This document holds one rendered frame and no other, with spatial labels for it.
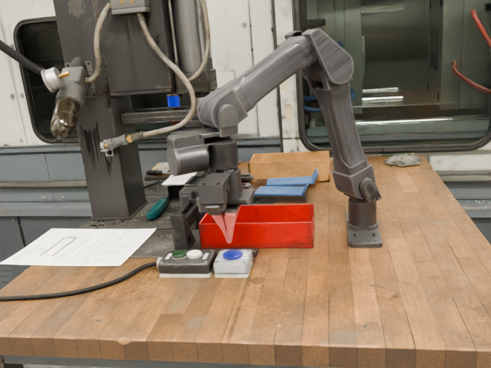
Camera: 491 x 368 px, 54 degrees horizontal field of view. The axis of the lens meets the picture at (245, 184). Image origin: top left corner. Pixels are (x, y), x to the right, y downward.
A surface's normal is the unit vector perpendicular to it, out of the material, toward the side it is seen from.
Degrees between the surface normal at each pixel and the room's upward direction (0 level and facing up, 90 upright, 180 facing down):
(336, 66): 90
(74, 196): 90
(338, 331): 0
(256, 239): 90
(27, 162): 90
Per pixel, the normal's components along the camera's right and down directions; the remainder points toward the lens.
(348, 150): 0.39, 0.17
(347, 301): -0.08, -0.95
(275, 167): -0.16, 0.30
